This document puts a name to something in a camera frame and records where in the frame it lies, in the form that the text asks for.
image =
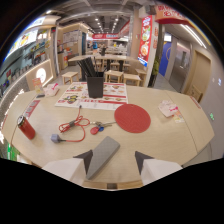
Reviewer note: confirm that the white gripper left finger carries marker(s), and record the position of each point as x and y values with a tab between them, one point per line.
66	168

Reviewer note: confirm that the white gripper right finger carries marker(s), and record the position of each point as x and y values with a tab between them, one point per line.
159	170

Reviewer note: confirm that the red circular silicone mat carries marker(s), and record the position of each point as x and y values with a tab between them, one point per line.
132	118

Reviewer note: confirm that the grey rectangular case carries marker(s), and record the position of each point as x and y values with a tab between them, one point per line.
102	155

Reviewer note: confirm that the keys with red fob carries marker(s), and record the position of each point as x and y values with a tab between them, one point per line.
99	127

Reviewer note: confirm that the red soda can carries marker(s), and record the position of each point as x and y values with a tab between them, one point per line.
26	127

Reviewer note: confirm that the white tissue packet red print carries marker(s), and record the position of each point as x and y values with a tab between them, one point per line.
168	108

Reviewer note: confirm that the red white menu placemat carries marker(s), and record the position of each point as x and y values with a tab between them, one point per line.
94	96

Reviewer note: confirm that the pink white napkin packet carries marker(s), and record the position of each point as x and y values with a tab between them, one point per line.
51	89

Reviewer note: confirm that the wooden chair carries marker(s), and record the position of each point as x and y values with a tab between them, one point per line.
194	92

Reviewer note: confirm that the black chopstick holder box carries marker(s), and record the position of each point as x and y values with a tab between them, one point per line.
95	86

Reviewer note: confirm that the small standing menu card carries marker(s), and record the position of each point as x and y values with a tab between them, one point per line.
37	86

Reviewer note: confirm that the wooden stool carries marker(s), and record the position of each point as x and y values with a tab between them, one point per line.
132	79
114	75
69	77

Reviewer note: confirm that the black chopsticks bundle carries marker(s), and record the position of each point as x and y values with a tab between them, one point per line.
88	67

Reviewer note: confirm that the wooden dining table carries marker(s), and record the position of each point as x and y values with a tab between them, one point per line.
98	58

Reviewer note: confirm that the red food poster banner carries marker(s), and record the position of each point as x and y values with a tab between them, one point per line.
145	40

